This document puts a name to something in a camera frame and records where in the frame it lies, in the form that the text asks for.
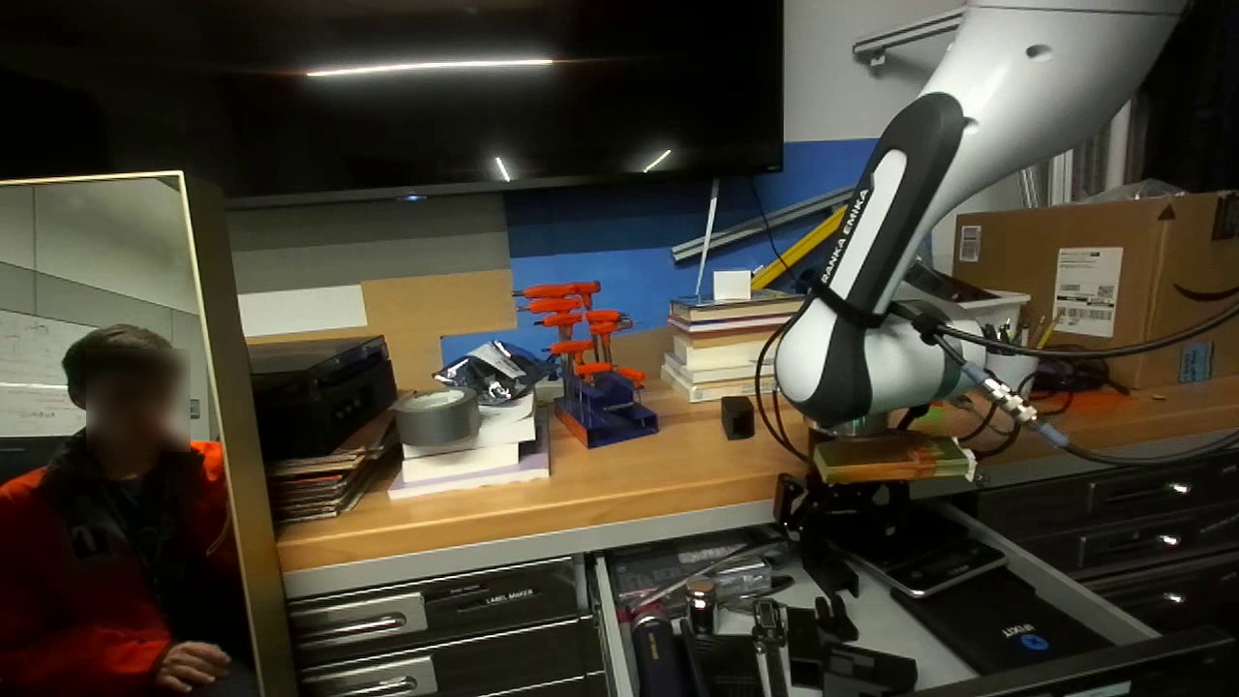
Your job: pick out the white rod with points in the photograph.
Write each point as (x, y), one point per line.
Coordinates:
(707, 247)

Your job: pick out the brown cardboard wall sheet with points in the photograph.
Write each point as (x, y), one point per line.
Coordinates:
(439, 314)

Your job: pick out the orange hex key set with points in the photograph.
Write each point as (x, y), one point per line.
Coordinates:
(603, 390)

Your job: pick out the small white box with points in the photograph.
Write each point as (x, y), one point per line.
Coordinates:
(734, 286)

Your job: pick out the large stack of books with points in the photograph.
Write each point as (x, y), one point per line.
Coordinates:
(719, 350)

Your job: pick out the white paper sheet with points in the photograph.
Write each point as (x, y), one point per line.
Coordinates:
(302, 313)

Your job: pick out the brown notebook stack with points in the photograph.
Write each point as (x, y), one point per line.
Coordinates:
(329, 486)

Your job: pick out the black block object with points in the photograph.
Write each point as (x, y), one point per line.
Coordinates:
(827, 578)

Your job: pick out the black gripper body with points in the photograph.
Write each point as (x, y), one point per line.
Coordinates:
(827, 505)

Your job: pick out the black cabinet drawer with dividers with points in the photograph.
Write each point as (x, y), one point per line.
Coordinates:
(1058, 578)

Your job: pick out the gray duct tape roll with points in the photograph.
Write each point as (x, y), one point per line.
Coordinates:
(434, 415)

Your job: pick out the black rectangular box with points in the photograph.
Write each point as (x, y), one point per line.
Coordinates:
(858, 673)

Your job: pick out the person in red sweater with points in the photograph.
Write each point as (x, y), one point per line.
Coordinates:
(77, 567)

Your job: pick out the silver foil bag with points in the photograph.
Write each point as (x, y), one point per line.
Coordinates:
(497, 371)

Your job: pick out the silver metal hand tool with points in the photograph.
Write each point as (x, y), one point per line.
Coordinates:
(697, 574)

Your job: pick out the wood framed divider panel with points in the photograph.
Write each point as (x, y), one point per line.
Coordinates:
(101, 257)

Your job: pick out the yellow ruler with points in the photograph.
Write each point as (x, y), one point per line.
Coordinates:
(796, 257)

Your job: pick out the black slotted clip object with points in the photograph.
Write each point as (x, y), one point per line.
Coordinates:
(838, 623)

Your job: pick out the black digital scale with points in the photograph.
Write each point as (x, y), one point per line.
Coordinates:
(932, 561)

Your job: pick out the white black Franka robot arm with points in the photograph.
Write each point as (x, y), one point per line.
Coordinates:
(903, 257)

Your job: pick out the black hard case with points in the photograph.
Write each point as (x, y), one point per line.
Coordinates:
(323, 394)

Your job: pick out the black iFixit tool kit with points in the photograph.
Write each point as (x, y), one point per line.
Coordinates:
(1009, 623)

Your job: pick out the brown cardboard shipping box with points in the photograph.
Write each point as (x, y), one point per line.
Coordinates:
(1137, 286)

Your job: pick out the bystander hand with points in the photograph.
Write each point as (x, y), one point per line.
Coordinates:
(196, 665)

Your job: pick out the black television screen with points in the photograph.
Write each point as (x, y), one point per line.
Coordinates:
(388, 103)

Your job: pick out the gray metal bar clamp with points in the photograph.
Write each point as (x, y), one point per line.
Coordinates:
(760, 225)

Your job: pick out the small black cube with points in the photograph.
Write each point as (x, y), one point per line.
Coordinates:
(736, 415)

